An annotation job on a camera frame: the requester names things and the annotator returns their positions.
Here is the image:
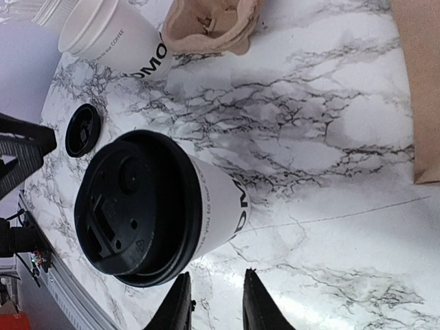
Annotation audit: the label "front aluminium frame rail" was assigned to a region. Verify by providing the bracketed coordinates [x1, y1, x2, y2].
[18, 193, 119, 329]

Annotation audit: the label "brown paper takeout bag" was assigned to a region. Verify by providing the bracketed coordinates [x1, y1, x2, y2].
[391, 1, 439, 184]

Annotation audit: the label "black plastic cup lid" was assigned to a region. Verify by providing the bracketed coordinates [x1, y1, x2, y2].
[65, 103, 102, 158]

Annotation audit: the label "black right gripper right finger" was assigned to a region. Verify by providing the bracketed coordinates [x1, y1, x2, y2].
[243, 269, 295, 330]

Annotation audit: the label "white ribbed stirrer canister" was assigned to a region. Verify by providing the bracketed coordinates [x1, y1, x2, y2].
[32, 0, 78, 30]

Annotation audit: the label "white paper cups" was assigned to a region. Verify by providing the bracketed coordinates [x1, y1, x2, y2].
[58, 0, 172, 80]

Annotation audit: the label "single white paper cup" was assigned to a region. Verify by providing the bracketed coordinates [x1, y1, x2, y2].
[190, 156, 251, 260]

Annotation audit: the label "brown cardboard cup carrier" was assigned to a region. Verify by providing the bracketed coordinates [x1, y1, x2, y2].
[162, 0, 263, 55]

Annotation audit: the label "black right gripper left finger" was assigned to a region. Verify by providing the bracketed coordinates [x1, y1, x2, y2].
[144, 272, 195, 330]

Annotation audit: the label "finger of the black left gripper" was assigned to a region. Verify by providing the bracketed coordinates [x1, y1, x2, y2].
[1, 114, 57, 198]

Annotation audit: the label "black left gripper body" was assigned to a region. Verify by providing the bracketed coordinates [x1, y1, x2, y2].
[0, 218, 38, 258]

